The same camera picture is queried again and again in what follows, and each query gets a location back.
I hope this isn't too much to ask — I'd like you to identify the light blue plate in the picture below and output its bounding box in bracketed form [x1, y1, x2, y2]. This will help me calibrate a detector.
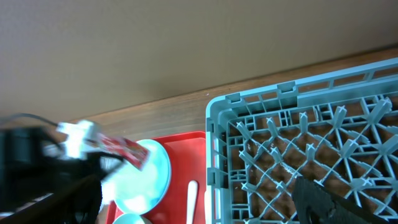
[101, 139, 172, 215]

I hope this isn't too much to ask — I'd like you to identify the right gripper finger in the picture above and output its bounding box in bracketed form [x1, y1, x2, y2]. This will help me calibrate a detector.
[292, 177, 388, 224]

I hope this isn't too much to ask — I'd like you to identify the white plastic fork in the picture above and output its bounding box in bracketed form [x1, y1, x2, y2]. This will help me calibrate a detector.
[186, 180, 198, 224]

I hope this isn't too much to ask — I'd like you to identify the red serving tray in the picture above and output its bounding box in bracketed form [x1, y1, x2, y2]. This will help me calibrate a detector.
[105, 131, 207, 224]

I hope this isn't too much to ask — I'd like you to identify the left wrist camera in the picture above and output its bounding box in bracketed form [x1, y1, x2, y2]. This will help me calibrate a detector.
[44, 120, 100, 160]

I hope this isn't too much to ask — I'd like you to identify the grey dishwasher rack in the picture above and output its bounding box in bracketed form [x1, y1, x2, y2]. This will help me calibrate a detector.
[205, 58, 397, 223]

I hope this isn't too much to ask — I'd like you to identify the mint green bowl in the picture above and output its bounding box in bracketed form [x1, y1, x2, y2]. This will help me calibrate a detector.
[113, 213, 152, 224]

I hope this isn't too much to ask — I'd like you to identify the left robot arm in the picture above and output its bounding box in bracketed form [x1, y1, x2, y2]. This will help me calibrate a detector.
[1, 120, 106, 223]

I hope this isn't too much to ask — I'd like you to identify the red snack wrapper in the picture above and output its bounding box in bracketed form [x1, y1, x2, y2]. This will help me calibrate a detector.
[98, 133, 150, 170]

